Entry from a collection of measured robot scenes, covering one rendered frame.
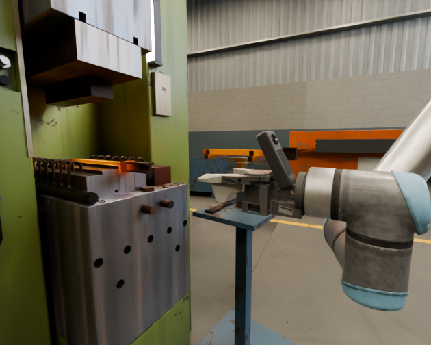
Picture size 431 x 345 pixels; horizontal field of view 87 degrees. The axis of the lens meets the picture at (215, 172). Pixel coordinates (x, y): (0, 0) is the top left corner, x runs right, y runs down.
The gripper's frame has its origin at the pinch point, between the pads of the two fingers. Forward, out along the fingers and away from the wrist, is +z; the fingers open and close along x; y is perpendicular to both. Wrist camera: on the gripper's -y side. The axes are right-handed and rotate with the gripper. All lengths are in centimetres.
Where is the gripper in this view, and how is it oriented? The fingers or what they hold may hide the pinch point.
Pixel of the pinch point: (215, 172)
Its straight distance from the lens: 53.1
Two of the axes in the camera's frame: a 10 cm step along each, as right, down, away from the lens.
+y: 0.0, 9.9, 1.3
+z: -8.5, -0.7, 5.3
